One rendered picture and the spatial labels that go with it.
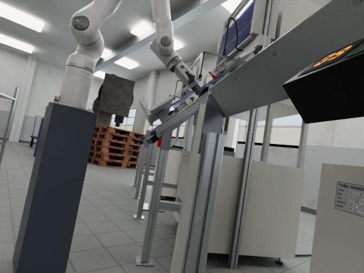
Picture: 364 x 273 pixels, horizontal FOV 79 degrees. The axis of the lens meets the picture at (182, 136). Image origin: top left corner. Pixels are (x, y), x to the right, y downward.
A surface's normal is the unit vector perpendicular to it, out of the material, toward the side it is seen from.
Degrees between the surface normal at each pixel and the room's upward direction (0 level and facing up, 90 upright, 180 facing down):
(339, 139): 90
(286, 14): 90
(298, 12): 90
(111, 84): 90
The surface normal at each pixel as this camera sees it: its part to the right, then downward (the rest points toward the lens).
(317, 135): -0.76, -0.18
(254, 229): 0.23, -0.04
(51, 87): 0.63, 0.04
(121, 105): 0.44, 0.00
